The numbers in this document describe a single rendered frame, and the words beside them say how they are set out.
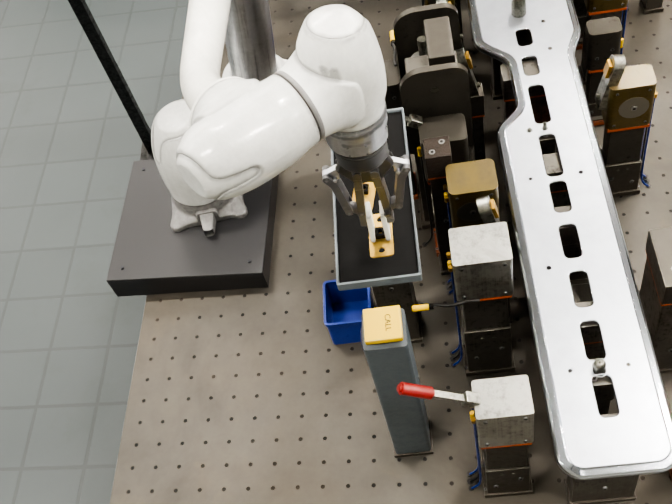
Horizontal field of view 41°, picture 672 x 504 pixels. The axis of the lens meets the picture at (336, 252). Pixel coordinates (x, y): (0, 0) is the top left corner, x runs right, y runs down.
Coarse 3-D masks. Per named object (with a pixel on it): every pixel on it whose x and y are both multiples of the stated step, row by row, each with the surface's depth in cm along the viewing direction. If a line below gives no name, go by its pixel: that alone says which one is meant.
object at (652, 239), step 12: (660, 228) 157; (648, 240) 158; (660, 240) 156; (648, 252) 160; (660, 252) 154; (648, 264) 163; (660, 264) 153; (648, 276) 164; (660, 276) 153; (648, 288) 165; (660, 288) 154; (648, 300) 167; (660, 300) 155; (648, 312) 168; (660, 312) 158; (648, 324) 169; (660, 324) 162; (660, 336) 165; (660, 348) 169; (660, 360) 173; (660, 372) 176
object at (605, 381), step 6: (594, 378) 148; (600, 378) 148; (606, 378) 148; (594, 384) 147; (600, 384) 147; (606, 384) 147; (594, 390) 149; (600, 390) 149; (606, 390) 149; (612, 390) 149; (600, 396) 151; (606, 396) 151; (612, 396) 151; (600, 402) 154; (606, 402) 154; (600, 408) 156; (606, 408) 156; (600, 414) 158
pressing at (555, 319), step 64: (512, 64) 188; (576, 64) 187; (512, 128) 179; (576, 128) 176; (512, 192) 170; (576, 192) 168; (576, 320) 153; (640, 320) 152; (576, 384) 147; (640, 384) 145; (576, 448) 141; (640, 448) 139
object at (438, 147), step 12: (432, 144) 167; (444, 144) 167; (432, 156) 166; (444, 156) 166; (432, 168) 168; (444, 168) 168; (432, 180) 172; (444, 180) 172; (432, 192) 175; (444, 204) 178; (444, 216) 181; (444, 228) 185; (444, 240) 188; (444, 252) 192; (444, 264) 195
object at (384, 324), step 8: (368, 312) 142; (376, 312) 142; (384, 312) 142; (392, 312) 142; (400, 312) 142; (368, 320) 142; (376, 320) 141; (384, 320) 141; (392, 320) 141; (400, 320) 141; (368, 328) 141; (376, 328) 141; (384, 328) 140; (392, 328) 140; (400, 328) 140; (368, 336) 140; (376, 336) 140; (384, 336) 140; (392, 336) 139; (400, 336) 139; (368, 344) 140
